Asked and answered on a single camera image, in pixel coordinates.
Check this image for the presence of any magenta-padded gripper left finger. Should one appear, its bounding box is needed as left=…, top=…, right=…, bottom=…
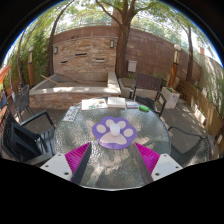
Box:
left=39, top=142, right=93, bottom=185

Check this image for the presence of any wooden slat fence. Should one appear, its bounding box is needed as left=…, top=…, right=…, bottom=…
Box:
left=176, top=79, right=224, bottom=138

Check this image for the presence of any stone water basin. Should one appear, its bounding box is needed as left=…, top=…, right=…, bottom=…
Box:
left=29, top=71, right=122, bottom=111

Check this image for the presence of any wooden post lamp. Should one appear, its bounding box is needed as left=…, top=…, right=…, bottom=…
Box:
left=168, top=44, right=182, bottom=88
left=27, top=45, right=36, bottom=88

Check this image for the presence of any blue and white booklet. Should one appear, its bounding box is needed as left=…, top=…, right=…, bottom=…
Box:
left=125, top=100, right=140, bottom=110

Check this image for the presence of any white rectangular planter box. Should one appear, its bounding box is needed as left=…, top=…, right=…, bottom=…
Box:
left=159, top=86, right=181, bottom=110

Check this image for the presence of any black metal armchair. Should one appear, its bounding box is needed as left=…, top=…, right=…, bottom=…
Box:
left=13, top=84, right=35, bottom=123
left=166, top=124, right=221, bottom=162
left=0, top=109, right=58, bottom=166

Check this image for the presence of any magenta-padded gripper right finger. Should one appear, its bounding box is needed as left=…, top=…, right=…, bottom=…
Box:
left=128, top=142, right=184, bottom=186

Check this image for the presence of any slim straight tree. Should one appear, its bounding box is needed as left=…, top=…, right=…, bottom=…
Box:
left=185, top=25, right=196, bottom=83

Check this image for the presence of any grey wall utility box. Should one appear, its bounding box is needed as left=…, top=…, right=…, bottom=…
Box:
left=127, top=60, right=138, bottom=73

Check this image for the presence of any slim leaning tree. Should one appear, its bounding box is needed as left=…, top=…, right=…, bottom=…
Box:
left=45, top=6, right=73, bottom=78

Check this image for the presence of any white printed leaflet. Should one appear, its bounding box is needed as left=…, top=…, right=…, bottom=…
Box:
left=62, top=105, right=82, bottom=123

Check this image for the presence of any purple paw-shaped mouse pad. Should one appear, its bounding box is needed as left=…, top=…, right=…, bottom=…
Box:
left=91, top=116, right=138, bottom=150

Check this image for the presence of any dark wooden slatted armchair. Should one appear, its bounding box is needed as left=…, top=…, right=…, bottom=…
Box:
left=129, top=73, right=168, bottom=118

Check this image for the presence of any colourful printed magazine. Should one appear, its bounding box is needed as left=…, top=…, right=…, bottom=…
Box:
left=81, top=98, right=109, bottom=111

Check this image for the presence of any large forked tree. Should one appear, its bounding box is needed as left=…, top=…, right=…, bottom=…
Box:
left=96, top=0, right=145, bottom=79

